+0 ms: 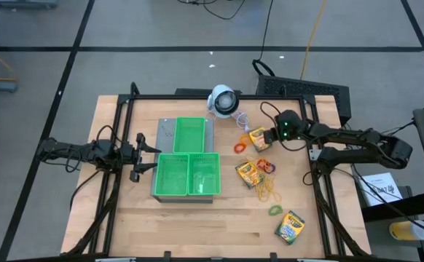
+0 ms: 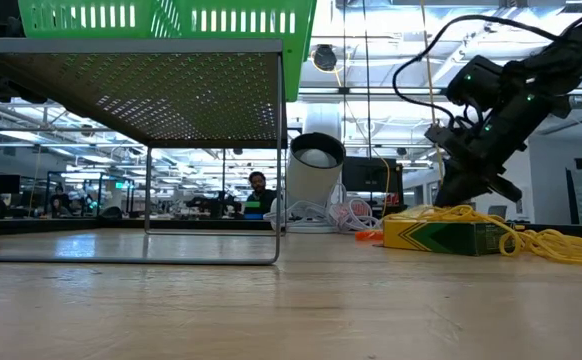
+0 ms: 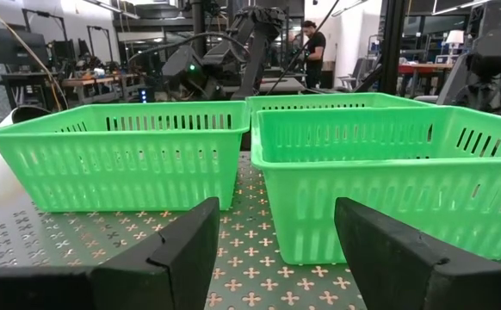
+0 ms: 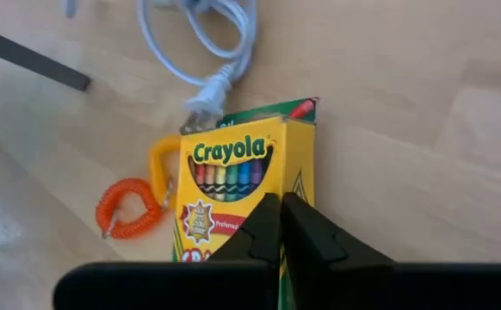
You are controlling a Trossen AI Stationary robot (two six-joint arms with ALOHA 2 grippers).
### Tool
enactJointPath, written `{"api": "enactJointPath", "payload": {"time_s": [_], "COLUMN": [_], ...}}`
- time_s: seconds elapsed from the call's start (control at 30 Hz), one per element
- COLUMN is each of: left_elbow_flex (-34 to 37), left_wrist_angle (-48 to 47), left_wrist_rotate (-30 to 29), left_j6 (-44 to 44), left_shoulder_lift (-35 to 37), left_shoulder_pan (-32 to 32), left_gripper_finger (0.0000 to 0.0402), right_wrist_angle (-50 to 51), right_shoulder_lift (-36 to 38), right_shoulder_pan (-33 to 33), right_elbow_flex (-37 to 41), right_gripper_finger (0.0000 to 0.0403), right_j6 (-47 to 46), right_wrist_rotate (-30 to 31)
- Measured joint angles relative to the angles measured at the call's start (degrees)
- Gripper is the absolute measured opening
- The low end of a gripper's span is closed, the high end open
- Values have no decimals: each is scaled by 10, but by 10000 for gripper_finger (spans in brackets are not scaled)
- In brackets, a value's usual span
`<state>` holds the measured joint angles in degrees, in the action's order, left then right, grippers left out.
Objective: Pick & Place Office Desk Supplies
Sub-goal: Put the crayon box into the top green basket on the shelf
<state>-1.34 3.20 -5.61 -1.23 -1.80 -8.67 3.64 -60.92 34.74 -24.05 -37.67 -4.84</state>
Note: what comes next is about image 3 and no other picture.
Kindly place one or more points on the white table lamp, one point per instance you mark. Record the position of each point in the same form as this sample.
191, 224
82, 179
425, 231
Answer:
455, 36

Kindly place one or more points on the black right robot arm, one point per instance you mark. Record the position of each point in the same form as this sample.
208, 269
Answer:
259, 43

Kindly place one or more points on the person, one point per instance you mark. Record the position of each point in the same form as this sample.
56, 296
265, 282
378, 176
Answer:
315, 51

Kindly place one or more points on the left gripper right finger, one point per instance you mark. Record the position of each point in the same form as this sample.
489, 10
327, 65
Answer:
397, 267

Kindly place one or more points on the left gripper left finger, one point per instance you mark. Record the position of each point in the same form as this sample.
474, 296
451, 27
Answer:
168, 267

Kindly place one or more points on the black aluminium rig frame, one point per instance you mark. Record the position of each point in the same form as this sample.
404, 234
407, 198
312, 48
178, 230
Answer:
392, 43

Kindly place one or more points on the black computer monitor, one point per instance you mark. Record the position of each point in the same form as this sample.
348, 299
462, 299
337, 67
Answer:
14, 45

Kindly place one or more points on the green plastic slotted basket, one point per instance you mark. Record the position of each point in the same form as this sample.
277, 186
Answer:
125, 172
319, 100
384, 206

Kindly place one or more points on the wooden workbench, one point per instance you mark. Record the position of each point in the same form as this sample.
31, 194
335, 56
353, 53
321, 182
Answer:
87, 82

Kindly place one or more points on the black background robot arm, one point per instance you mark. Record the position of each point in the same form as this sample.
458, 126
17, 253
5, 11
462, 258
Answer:
496, 51

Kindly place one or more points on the black box blue light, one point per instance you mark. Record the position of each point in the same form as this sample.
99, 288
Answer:
145, 95

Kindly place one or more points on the red table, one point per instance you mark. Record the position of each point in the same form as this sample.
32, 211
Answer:
422, 69

